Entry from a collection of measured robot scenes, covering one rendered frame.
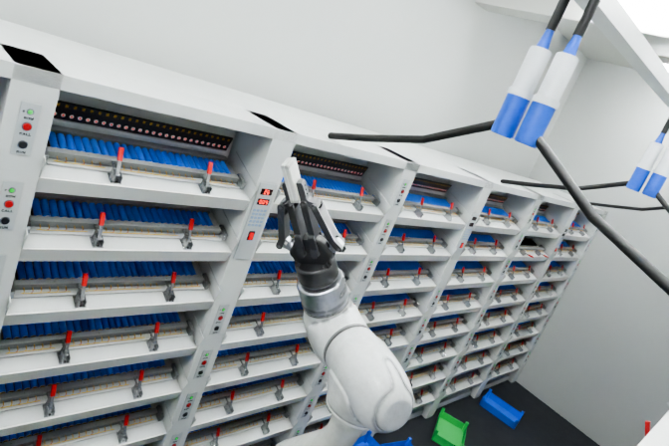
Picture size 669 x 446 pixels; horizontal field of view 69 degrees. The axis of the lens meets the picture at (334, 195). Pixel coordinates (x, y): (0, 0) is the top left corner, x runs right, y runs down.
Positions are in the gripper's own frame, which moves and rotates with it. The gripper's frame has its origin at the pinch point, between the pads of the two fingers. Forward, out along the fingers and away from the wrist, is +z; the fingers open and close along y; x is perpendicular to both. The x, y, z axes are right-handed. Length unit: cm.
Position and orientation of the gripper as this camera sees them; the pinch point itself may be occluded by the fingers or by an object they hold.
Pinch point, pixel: (293, 180)
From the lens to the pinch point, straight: 79.7
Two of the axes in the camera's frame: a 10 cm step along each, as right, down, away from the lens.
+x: -3.2, 5.2, -7.9
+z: -1.9, -8.6, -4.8
